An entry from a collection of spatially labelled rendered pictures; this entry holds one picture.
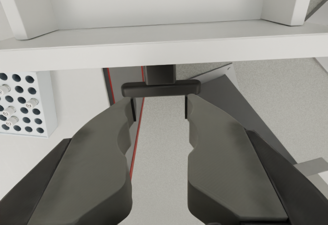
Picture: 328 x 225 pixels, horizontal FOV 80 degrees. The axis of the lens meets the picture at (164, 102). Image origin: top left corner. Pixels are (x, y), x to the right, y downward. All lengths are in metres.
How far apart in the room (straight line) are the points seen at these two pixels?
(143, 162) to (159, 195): 0.40
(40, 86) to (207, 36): 0.27
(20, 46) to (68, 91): 0.20
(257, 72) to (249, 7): 1.02
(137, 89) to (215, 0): 0.13
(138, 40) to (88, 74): 0.21
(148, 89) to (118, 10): 0.10
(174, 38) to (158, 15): 0.08
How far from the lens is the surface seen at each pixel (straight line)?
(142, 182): 1.70
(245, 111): 0.85
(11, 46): 0.20
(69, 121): 0.42
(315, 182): 0.58
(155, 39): 0.16
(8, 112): 0.39
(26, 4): 0.23
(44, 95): 0.37
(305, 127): 1.64
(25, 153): 0.51
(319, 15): 1.30
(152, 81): 0.18
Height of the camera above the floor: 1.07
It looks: 62 degrees down
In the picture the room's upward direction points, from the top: 179 degrees clockwise
